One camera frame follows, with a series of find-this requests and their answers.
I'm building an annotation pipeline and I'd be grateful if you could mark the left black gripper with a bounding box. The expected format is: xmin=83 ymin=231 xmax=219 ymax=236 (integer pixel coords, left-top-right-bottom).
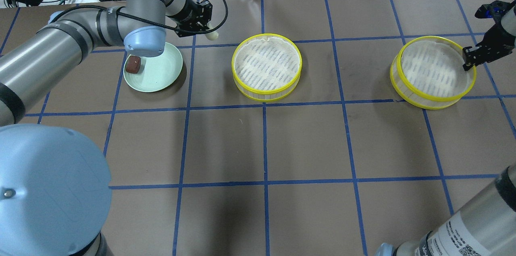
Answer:
xmin=174 ymin=0 xmax=212 ymax=34

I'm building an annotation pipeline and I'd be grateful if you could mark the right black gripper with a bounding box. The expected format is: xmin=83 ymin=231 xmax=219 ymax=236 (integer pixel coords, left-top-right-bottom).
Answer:
xmin=462 ymin=0 xmax=515 ymax=72

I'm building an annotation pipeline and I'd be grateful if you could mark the white bun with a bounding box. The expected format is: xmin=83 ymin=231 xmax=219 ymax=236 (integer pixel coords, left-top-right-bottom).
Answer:
xmin=205 ymin=31 xmax=219 ymax=41

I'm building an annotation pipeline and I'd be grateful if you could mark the yellow steamer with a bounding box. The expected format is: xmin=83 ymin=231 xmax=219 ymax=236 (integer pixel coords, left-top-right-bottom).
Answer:
xmin=389 ymin=36 xmax=477 ymax=110
xmin=231 ymin=33 xmax=303 ymax=103

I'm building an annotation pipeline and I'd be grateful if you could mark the brown bun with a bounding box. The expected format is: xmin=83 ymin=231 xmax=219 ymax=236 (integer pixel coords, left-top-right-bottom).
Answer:
xmin=124 ymin=55 xmax=141 ymax=74

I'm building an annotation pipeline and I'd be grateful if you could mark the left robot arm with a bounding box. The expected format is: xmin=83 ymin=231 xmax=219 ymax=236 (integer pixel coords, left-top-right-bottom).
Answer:
xmin=1 ymin=0 xmax=201 ymax=256

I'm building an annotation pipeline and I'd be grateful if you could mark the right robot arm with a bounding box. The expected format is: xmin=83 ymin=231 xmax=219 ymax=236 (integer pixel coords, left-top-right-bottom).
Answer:
xmin=375 ymin=0 xmax=516 ymax=256

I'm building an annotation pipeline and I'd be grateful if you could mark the green plate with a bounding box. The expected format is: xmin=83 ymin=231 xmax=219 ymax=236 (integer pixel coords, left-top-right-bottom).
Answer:
xmin=123 ymin=43 xmax=183 ymax=93

